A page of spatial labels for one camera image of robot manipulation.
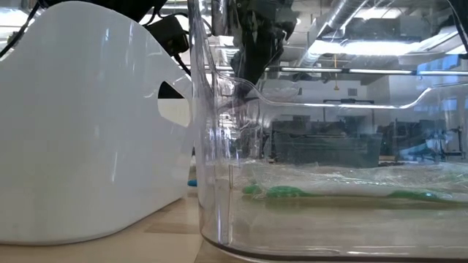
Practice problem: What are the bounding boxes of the ribbed silver ventilation duct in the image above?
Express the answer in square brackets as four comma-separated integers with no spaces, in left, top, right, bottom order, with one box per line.
[299,0,370,69]

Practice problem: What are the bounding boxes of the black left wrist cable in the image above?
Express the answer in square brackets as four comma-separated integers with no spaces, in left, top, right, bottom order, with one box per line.
[0,0,42,59]

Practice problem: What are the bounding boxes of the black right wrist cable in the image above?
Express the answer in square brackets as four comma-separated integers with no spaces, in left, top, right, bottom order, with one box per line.
[446,0,468,59]

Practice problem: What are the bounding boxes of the dark equipment shelf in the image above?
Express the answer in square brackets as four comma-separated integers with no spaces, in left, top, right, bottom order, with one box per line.
[272,116,370,138]

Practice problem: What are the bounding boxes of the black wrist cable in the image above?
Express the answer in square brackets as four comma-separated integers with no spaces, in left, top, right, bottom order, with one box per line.
[0,0,42,59]
[446,0,468,59]

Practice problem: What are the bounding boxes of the blue robot workstation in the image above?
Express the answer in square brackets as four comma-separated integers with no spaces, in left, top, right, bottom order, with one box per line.
[380,123,467,164]

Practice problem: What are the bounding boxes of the silver overhead rail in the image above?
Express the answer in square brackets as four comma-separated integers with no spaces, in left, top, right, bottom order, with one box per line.
[204,66,468,76]

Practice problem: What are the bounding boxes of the clear plastic bin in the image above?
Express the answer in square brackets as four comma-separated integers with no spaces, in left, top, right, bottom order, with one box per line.
[187,0,468,263]

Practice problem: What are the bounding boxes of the white plastic bin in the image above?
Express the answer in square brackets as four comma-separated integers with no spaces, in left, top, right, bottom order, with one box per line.
[0,1,195,246]

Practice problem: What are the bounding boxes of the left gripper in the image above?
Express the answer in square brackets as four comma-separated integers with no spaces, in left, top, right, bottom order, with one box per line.
[144,14,191,58]

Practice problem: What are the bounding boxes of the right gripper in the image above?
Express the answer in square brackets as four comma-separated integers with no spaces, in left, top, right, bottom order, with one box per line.
[228,0,297,102]

